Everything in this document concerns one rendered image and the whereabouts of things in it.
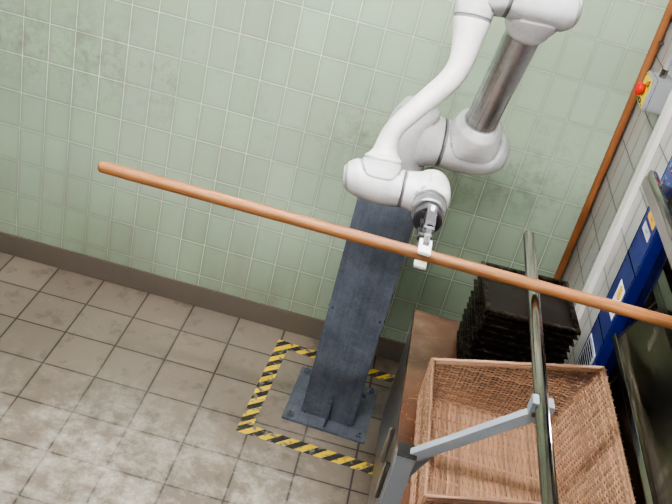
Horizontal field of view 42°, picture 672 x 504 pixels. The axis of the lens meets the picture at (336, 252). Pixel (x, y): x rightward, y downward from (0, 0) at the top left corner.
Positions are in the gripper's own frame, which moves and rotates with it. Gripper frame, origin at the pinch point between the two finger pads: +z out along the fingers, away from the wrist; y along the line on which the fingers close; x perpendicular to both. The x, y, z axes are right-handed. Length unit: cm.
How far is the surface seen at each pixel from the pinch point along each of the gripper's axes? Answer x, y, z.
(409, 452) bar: -6.7, 24.1, 40.8
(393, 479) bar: -5, 31, 42
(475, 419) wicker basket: -31, 61, -21
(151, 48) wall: 107, 14, -120
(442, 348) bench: -20, 62, -53
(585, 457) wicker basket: -57, 47, -1
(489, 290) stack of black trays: -26, 32, -47
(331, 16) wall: 45, -14, -120
